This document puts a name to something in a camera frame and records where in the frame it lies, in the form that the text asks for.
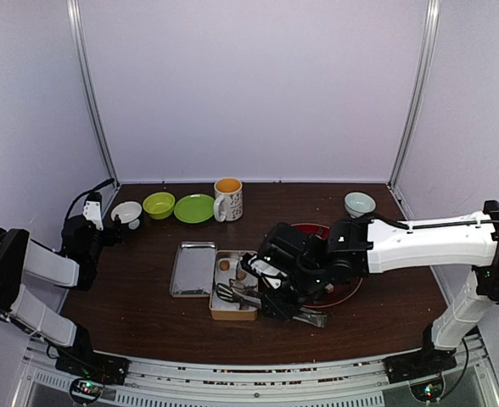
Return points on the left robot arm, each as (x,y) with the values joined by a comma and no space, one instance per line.
(28,267)

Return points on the right aluminium corner post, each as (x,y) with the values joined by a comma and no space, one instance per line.
(426,54)

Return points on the tan tin box base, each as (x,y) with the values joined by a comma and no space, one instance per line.
(229,280)

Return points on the tan square chocolate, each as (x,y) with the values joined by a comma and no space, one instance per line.
(241,275)

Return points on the white dark bowl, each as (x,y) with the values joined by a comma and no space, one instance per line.
(131,214)

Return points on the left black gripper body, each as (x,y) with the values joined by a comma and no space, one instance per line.
(94,250)

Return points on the front aluminium rail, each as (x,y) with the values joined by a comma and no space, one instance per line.
(355,382)

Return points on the white mug orange inside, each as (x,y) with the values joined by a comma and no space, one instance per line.
(228,205)

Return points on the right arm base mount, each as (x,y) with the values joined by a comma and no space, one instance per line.
(423,373)

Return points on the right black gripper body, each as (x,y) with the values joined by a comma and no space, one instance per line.
(306,284)

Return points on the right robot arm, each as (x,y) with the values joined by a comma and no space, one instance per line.
(471,239)

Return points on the pale blue bowl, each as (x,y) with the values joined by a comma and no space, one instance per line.
(358,204)

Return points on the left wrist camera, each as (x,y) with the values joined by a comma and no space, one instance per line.
(92,209)

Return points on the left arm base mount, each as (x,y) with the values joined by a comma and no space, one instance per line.
(91,380)

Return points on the metal tongs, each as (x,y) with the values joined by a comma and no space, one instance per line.
(258,301)

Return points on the red round tray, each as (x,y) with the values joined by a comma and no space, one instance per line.
(338,292)

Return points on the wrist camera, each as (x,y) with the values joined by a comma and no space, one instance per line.
(92,209)
(272,276)

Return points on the green bowl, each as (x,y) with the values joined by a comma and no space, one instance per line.
(159,205)

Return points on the left aluminium corner post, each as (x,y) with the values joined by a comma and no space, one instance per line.
(76,26)

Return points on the green plate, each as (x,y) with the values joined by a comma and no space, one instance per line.
(194,208)

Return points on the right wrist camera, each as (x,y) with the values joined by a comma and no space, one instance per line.
(272,276)

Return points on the aluminium corner post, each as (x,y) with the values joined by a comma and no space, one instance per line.
(426,54)
(76,26)

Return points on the bear print tin lid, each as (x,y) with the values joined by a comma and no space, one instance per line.
(193,270)

